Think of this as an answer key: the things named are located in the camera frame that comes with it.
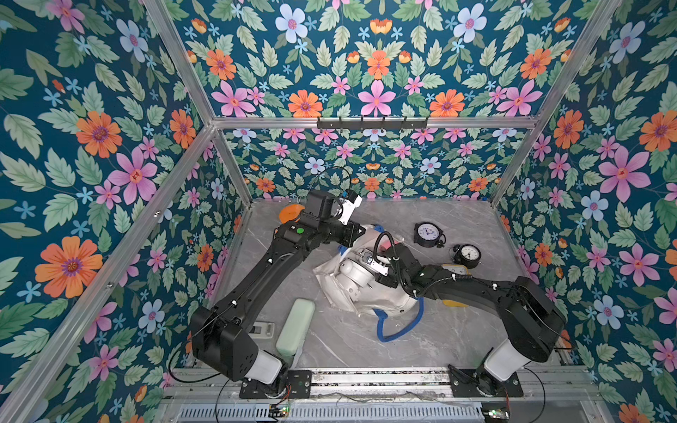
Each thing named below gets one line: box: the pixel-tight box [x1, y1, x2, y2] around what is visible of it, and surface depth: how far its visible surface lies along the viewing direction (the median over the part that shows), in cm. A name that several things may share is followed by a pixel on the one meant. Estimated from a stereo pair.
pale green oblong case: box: [275, 297, 316, 357], surface depth 83 cm
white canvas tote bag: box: [312, 224, 425, 342], surface depth 82 cm
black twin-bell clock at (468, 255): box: [452, 243, 483, 269], surface depth 100 cm
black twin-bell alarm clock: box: [413, 222, 447, 249], surface depth 107 cm
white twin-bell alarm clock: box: [339, 257, 377, 288], surface depth 86 cm
